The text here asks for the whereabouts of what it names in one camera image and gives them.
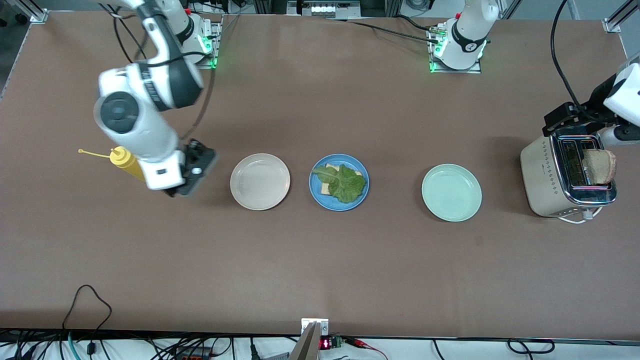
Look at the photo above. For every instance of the red clip lead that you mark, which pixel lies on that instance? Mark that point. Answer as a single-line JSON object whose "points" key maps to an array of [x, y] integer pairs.
{"points": [[362, 344]]}

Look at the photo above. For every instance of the pale green round plate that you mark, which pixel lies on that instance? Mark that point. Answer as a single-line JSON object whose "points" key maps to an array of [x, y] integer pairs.
{"points": [[451, 192]]}

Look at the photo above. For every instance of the aluminium frame corner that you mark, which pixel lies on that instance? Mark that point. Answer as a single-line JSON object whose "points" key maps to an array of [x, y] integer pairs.
{"points": [[612, 25], [37, 15]]}

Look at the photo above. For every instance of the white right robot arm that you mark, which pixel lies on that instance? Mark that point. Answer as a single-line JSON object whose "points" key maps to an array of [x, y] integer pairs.
{"points": [[135, 125]]}

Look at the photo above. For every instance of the toasted bread slice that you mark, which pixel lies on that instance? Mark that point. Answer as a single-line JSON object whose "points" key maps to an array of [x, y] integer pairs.
{"points": [[325, 189], [600, 167]]}

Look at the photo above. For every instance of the yellow mustard squeeze bottle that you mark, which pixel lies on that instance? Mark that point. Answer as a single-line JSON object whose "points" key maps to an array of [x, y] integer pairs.
{"points": [[125, 159]]}

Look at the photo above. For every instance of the blue round plate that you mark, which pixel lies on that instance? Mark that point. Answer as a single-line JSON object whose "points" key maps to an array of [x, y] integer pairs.
{"points": [[339, 206]]}

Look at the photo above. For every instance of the green lettuce leaf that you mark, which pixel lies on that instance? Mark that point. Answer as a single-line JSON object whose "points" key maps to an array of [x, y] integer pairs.
{"points": [[347, 185]]}

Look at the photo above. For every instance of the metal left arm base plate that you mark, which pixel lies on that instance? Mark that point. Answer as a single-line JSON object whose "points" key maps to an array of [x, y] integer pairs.
{"points": [[452, 71]]}

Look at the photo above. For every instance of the beige round plate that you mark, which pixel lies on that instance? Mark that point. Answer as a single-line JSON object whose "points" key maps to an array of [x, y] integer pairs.
{"points": [[260, 181]]}

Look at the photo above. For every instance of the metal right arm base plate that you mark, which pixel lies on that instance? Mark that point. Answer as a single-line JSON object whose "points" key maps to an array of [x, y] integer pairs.
{"points": [[216, 45]]}

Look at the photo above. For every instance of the beige chrome toaster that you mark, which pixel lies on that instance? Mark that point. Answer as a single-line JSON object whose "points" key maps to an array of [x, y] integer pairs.
{"points": [[542, 175]]}

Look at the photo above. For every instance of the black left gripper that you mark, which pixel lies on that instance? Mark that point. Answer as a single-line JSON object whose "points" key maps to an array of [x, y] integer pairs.
{"points": [[594, 105]]}

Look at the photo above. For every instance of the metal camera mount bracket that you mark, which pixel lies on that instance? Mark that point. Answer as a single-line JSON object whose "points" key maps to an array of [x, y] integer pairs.
{"points": [[310, 345]]}

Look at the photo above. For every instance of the electronics box with white lights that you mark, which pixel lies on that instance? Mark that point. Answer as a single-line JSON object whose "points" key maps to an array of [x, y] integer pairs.
{"points": [[325, 9]]}

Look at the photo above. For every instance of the circuit board with red display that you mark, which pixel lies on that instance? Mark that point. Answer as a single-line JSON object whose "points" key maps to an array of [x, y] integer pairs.
{"points": [[326, 343]]}

